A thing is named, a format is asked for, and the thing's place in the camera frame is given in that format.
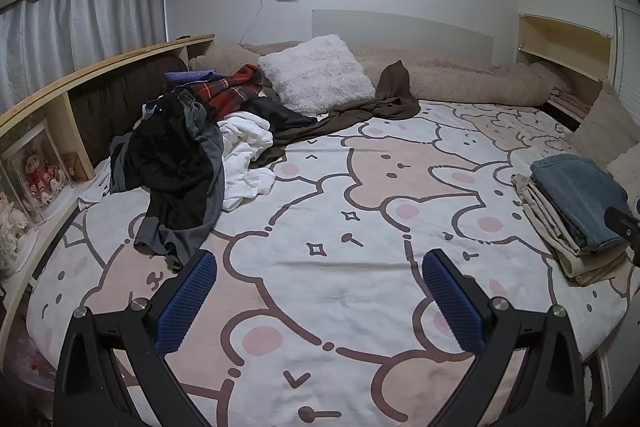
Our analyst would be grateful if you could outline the bear printed blanket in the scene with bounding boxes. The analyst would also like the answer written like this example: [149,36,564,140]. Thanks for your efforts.
[27,99,633,427]

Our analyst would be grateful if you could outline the cream fluffy pillow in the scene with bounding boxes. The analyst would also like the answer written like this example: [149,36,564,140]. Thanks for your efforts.
[606,147,640,202]

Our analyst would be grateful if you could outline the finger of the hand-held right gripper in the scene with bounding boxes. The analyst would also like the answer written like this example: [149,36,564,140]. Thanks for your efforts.
[604,205,640,240]

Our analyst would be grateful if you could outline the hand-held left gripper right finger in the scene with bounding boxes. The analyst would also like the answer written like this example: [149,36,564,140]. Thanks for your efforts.
[421,249,587,427]

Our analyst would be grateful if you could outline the white garment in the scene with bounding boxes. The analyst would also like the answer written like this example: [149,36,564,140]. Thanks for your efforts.
[216,111,277,212]

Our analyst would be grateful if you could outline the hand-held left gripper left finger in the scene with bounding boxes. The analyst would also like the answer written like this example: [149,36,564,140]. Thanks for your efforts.
[54,249,218,427]

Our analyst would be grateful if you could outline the folded beige pants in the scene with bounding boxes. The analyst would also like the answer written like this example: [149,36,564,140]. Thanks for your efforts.
[511,173,630,286]

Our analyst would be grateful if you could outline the pink striped cloth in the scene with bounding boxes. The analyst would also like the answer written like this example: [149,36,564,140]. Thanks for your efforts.
[547,89,591,120]

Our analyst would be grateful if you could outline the white louvered door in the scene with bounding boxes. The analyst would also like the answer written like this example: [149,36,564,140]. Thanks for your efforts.
[611,0,640,100]

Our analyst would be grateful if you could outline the display box with white toy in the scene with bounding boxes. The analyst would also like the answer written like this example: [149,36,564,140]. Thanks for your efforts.
[0,192,38,278]

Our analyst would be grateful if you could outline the folded blue jeans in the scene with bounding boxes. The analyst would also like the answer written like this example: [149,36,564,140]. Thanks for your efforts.
[530,153,630,253]

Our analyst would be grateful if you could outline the plain black garment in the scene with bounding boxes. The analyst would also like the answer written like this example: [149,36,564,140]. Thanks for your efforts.
[240,97,319,134]

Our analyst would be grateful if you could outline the white fluffy pillow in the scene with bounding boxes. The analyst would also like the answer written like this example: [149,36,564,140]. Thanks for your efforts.
[257,34,377,116]

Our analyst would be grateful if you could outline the brown garment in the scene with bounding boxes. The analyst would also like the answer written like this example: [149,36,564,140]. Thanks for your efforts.
[250,60,422,168]

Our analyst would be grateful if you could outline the brown padded panel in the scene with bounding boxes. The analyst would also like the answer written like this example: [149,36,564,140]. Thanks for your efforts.
[70,57,188,152]

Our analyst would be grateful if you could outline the display box with red bear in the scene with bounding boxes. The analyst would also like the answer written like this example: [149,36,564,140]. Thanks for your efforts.
[0,118,68,228]

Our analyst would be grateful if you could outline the wooden bedside shelf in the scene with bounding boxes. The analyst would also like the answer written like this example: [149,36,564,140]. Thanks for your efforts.
[0,33,216,308]

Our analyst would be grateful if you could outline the purple garment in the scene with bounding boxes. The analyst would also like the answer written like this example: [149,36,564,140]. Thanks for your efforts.
[163,69,226,90]

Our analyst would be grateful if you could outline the wooden wall cabinet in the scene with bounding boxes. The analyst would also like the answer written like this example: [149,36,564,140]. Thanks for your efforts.
[516,13,615,130]

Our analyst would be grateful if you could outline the beige pillow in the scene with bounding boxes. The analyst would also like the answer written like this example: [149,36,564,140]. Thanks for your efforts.
[569,89,636,168]

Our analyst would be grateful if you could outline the white curtain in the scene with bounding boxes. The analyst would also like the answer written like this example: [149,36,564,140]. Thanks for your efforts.
[0,0,168,110]

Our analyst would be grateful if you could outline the black grey-trimmed garment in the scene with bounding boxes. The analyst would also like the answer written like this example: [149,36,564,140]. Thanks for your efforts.
[109,89,224,272]

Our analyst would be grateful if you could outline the beige fluffy blanket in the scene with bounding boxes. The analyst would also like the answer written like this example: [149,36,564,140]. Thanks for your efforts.
[192,41,571,110]

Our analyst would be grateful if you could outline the red plaid garment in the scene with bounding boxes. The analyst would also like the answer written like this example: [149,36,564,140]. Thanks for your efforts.
[192,64,265,122]

